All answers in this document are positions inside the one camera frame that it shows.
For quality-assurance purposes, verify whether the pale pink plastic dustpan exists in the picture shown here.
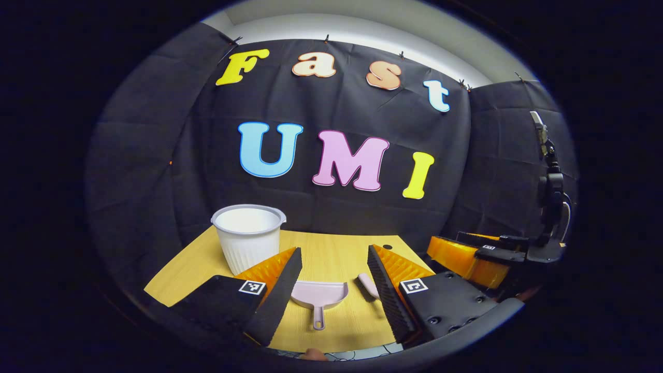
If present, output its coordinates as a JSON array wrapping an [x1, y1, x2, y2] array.
[[290, 280, 349, 331]]

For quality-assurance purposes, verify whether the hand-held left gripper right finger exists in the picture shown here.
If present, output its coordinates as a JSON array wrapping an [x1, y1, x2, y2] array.
[[367, 245, 501, 345]]

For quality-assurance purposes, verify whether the small pale pink broom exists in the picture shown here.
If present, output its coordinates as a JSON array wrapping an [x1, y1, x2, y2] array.
[[357, 273, 381, 300]]

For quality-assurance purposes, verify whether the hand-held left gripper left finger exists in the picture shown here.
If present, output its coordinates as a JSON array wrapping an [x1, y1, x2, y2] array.
[[168, 247, 304, 348]]

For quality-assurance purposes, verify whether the wooden desktop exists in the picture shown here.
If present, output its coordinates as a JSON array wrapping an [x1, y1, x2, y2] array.
[[144, 225, 430, 354]]

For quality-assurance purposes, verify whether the white ribbed garbage bin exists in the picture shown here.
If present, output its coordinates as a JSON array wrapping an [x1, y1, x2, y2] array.
[[211, 204, 287, 276]]

